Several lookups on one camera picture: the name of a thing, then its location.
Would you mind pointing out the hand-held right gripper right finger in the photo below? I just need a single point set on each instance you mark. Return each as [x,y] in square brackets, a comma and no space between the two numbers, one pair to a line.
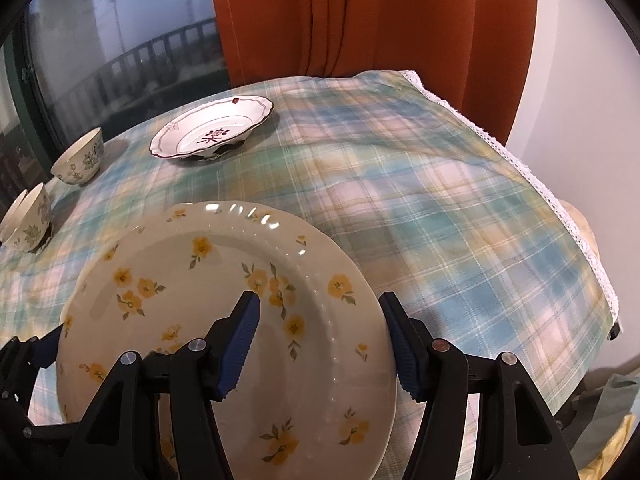
[405,355]

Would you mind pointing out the green framed window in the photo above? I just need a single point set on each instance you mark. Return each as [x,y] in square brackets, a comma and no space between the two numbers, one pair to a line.
[150,10]

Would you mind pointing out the yellow floral cream plate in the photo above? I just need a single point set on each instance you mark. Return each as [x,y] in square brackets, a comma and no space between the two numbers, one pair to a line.
[200,270]

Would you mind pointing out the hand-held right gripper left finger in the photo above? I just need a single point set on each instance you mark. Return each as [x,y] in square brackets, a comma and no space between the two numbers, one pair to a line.
[240,345]

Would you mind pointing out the orange curtain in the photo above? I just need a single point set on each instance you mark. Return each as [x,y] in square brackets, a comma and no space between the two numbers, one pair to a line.
[350,15]

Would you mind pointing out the plaid tablecloth with lace trim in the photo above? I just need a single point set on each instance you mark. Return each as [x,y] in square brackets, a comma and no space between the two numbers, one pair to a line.
[400,185]

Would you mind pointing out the grey green cloth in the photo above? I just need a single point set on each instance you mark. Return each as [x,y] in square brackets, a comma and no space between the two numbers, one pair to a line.
[610,400]

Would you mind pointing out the white scalloped plate red pattern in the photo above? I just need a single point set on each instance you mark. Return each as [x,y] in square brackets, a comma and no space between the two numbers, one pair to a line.
[220,120]

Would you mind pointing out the beige cloth bundle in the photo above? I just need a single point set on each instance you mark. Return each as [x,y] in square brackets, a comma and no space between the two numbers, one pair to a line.
[580,225]

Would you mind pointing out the cream floral bowl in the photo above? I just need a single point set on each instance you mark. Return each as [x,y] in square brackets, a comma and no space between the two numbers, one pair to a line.
[10,214]
[32,230]
[75,162]

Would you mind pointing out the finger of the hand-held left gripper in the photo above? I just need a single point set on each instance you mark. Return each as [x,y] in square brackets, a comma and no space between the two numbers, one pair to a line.
[46,351]

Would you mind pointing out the black table frame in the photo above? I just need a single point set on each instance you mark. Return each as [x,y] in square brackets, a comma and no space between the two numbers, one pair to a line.
[615,331]

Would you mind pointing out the yellow cloth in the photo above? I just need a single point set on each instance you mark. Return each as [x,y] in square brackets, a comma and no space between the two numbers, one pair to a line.
[617,440]

